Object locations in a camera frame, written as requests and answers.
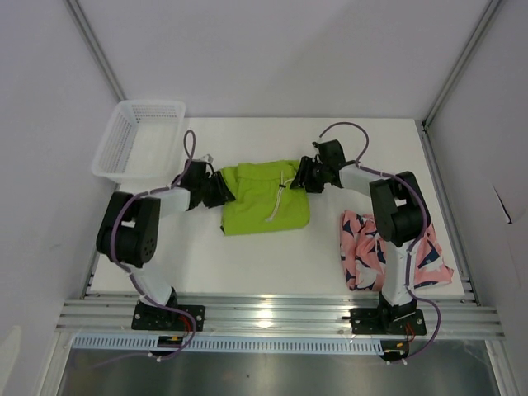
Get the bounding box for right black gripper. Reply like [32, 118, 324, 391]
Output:
[290, 157, 329, 195]

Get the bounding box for lime green shorts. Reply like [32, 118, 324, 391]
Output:
[220, 160, 310, 236]

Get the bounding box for pink shark print shorts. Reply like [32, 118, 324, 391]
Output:
[340, 210, 454, 291]

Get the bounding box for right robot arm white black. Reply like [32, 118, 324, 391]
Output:
[290, 139, 431, 333]

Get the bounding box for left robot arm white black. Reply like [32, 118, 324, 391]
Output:
[96, 160, 235, 330]

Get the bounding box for white plastic basket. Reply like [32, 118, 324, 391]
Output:
[91, 100, 186, 184]

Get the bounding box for beige drawstring cord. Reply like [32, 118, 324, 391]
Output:
[264, 169, 290, 226]

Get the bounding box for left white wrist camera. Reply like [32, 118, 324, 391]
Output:
[200, 154, 214, 164]

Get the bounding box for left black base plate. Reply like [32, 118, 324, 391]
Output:
[131, 302, 205, 332]

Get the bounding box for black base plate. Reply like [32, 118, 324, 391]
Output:
[131, 302, 205, 332]
[342, 308, 427, 336]

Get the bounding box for white slotted cable duct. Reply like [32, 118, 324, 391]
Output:
[72, 333, 384, 356]

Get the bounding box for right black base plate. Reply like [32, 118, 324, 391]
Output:
[342, 308, 427, 336]

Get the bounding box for aluminium mounting rail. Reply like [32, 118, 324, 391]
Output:
[55, 294, 505, 340]

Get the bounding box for left aluminium frame post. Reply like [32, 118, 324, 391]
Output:
[64, 0, 127, 102]

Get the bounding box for aluminium frame post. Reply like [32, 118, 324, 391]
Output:
[64, 0, 127, 102]
[421, 0, 507, 132]

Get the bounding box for right aluminium frame post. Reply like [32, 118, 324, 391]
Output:
[421, 0, 507, 132]

